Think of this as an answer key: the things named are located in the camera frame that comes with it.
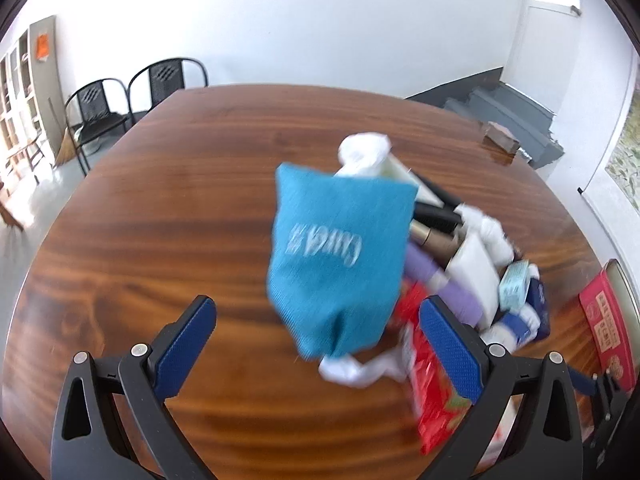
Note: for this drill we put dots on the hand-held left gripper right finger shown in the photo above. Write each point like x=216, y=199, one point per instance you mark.
x=450, y=345

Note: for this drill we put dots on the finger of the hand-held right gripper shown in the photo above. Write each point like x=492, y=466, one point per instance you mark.
x=607, y=392

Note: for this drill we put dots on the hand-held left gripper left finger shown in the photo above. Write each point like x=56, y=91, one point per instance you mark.
x=185, y=345

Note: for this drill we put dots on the pink tin box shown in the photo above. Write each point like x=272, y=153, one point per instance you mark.
x=607, y=325

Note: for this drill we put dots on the white cloth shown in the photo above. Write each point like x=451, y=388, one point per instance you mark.
x=475, y=270

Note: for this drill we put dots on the teal towel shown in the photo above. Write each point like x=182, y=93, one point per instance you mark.
x=340, y=260

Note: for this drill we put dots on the beige cosmetic tube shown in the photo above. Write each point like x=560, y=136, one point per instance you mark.
x=407, y=175

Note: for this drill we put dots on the purple cloth roll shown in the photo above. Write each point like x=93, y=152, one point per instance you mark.
x=450, y=295

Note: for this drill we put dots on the red snack packet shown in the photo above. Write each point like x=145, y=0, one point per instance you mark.
x=432, y=400

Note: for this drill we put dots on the blue white tissue packet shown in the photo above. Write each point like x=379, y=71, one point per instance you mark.
x=510, y=329

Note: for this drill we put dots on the pale teal carton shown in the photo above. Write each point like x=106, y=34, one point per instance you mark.
x=515, y=285

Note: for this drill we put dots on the tan cylinder tube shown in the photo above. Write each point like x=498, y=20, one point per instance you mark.
x=435, y=247

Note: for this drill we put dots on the crumpled white plastic bag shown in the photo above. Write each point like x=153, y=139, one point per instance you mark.
x=350, y=370

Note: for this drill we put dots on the wooden desk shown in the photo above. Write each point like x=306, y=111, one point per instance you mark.
x=175, y=185

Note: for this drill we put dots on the brown card stack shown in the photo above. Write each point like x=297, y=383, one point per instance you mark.
x=500, y=137

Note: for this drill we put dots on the wooden chair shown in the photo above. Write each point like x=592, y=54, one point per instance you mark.
x=7, y=212

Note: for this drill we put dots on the straw broom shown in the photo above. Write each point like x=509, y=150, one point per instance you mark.
x=65, y=152

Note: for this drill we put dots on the scroll painting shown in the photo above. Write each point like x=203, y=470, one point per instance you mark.
x=625, y=160

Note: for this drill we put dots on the grey stairs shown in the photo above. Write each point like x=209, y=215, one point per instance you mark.
x=505, y=110

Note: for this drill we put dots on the black metal chair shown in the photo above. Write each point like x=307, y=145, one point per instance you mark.
x=167, y=77
x=95, y=97

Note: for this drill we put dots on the grey board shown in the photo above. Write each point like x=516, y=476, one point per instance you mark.
x=47, y=100

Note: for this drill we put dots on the white shelf cabinet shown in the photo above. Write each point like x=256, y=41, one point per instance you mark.
x=17, y=90

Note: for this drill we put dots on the orange paper sign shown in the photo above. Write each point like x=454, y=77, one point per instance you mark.
x=43, y=47

